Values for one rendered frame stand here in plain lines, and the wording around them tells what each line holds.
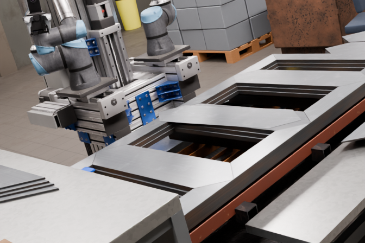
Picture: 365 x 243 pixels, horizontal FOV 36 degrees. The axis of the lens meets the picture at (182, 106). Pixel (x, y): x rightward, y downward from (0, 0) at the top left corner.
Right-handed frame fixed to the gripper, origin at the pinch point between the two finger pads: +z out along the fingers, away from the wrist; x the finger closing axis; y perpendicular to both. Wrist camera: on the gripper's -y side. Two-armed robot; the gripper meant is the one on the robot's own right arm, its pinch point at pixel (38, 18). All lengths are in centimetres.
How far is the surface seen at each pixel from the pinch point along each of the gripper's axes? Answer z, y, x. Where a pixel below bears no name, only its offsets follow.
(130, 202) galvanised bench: 85, 39, -11
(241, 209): 60, 62, -49
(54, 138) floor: -325, 147, -6
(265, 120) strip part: 20, 49, -77
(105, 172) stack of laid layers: 11, 59, -14
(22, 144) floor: -339, 151, 24
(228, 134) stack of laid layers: 12, 54, -64
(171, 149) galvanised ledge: -32, 72, -50
